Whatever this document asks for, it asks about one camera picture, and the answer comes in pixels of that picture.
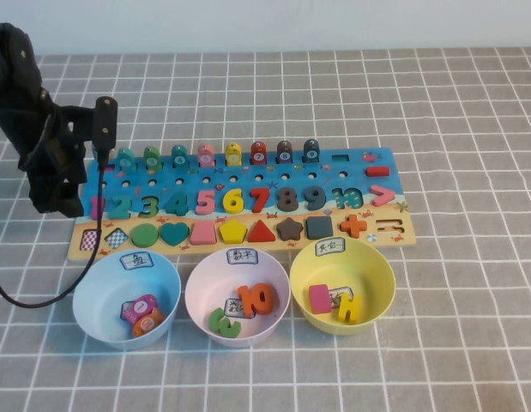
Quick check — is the dark green wooden number three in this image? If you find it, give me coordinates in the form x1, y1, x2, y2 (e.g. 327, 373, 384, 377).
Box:
139, 195, 160, 219

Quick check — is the orange plus sign piece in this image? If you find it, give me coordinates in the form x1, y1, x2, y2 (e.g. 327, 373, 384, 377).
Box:
340, 214, 368, 239

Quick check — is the blue wooden number two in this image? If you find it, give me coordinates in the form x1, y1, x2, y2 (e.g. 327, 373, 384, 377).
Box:
108, 195, 132, 220

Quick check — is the pink fish piece one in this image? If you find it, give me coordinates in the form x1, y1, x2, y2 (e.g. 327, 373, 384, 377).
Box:
120, 294, 158, 323

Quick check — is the teal fish peg two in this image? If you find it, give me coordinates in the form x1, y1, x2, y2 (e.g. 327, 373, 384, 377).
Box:
112, 147, 137, 173

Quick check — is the slate wooden square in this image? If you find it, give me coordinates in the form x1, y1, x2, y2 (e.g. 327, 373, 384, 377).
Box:
305, 216, 334, 240

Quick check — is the yellow wooden number six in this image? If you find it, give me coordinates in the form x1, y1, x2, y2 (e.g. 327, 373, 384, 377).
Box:
222, 188, 245, 215

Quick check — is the red wooden triangle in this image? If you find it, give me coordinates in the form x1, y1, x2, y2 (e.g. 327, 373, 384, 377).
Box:
247, 219, 277, 243

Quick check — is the slate fish peg nine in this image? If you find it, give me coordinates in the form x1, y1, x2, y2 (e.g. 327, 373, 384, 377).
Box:
302, 138, 321, 163

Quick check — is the brown wooden number eight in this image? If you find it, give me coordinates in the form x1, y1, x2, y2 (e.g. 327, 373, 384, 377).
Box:
277, 186, 299, 211

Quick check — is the orange fish piece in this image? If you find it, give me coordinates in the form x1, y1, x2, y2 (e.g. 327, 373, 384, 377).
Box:
131, 309, 166, 339

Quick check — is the light blue bowl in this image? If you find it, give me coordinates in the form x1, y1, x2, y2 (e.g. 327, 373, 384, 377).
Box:
72, 251, 182, 352

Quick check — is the pink wooden number five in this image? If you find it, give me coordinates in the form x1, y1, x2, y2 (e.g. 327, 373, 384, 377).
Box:
195, 190, 217, 216

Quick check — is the light green wooden number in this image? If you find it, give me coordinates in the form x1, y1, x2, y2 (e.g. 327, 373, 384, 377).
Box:
208, 307, 243, 339

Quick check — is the yellow equals sign piece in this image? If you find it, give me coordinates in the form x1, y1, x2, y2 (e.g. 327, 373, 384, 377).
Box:
332, 294, 362, 325

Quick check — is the red fish peg seven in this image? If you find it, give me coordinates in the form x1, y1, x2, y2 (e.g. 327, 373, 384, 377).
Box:
250, 141, 269, 166

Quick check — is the pink wooden rectangle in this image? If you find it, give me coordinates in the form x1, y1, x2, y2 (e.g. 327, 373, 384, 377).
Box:
308, 283, 333, 315

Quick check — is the pink greater-than sign piece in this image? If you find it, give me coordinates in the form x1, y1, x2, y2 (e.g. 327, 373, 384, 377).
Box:
370, 185, 396, 207

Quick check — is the green wooden circle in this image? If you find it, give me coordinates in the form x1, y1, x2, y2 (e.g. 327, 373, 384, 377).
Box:
131, 223, 159, 249

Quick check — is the slate wooden number nine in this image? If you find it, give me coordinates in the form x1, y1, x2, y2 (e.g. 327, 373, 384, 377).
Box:
303, 185, 328, 211

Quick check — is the yellow wooden pentagon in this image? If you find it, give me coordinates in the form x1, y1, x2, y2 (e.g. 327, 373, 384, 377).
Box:
219, 221, 248, 245

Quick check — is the light yellow bowl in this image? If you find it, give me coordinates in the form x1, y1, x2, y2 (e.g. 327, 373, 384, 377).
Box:
289, 237, 396, 337

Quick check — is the brown wooden star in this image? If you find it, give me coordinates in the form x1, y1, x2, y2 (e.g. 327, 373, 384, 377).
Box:
276, 217, 305, 242

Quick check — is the brown fish peg eight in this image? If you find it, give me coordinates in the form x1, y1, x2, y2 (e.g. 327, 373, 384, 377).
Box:
276, 140, 294, 165

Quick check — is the orange wooden number ten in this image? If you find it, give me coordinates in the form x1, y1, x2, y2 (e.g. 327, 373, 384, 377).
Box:
238, 282, 277, 319

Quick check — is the black camera cable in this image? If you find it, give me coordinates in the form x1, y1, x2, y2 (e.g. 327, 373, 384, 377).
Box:
0, 148, 108, 308

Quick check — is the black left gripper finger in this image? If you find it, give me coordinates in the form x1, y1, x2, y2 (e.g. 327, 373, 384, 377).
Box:
27, 175, 61, 215
57, 173, 87, 218

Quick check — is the teal wooden number four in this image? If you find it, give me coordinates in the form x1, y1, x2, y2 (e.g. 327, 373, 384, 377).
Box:
163, 192, 190, 217

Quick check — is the red wooden number seven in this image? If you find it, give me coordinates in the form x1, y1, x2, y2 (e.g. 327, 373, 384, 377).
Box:
249, 187, 272, 214

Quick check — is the pink wooden trapezoid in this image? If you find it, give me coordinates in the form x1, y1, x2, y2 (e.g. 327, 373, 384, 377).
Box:
190, 221, 218, 246

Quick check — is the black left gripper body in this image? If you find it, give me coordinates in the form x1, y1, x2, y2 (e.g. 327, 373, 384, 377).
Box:
17, 105, 88, 185

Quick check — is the colourful wooden puzzle board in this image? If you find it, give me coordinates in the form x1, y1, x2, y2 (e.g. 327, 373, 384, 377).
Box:
67, 148, 419, 262

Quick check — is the teal wooden heart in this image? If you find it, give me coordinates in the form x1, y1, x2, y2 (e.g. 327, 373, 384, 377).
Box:
160, 222, 191, 249

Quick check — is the grey grid tablecloth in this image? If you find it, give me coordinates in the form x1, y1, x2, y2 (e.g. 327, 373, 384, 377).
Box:
0, 46, 531, 412

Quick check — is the green fish peg three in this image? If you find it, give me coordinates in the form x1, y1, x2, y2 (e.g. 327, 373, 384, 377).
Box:
142, 145, 160, 172

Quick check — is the teal fish peg four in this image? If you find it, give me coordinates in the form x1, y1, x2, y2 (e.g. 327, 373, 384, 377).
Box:
170, 144, 189, 168

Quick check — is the yellow fish peg six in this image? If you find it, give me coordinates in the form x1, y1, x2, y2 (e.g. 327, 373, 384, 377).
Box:
225, 142, 243, 167

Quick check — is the light pink bowl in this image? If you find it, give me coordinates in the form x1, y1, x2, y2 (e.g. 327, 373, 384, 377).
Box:
184, 246, 291, 348

